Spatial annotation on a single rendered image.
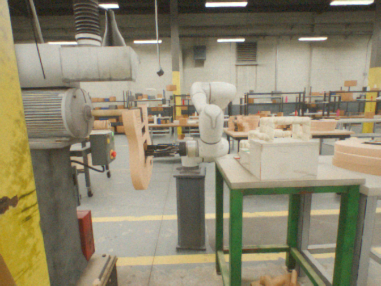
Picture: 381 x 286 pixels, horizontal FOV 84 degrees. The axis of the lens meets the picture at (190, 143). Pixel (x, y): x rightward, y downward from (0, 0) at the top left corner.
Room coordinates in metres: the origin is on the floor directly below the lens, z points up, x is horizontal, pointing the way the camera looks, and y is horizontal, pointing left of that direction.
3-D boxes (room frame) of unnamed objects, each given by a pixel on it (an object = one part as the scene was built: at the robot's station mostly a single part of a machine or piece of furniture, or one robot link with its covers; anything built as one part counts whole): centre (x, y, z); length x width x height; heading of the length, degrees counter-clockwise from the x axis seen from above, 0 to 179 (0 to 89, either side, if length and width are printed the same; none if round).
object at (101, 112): (1.10, 0.41, 1.25); 0.18 x 0.03 x 0.03; 91
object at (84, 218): (1.25, 0.79, 0.49); 0.25 x 0.12 x 0.37; 91
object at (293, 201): (1.45, -0.75, 0.45); 0.05 x 0.05 x 0.90; 1
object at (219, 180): (1.44, -0.20, 0.45); 0.05 x 0.05 x 0.90; 1
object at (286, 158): (1.00, -0.44, 1.02); 0.27 x 0.15 x 0.17; 95
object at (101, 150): (1.34, 0.64, 0.99); 0.24 x 0.21 x 0.26; 91
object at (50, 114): (1.10, 0.72, 1.25); 0.41 x 0.27 x 0.26; 91
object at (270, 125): (0.94, -0.36, 1.15); 0.03 x 0.03 x 0.09
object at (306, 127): (0.95, -0.53, 1.15); 0.03 x 0.03 x 0.09
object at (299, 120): (0.95, -0.45, 1.20); 0.20 x 0.03 x 0.03; 94
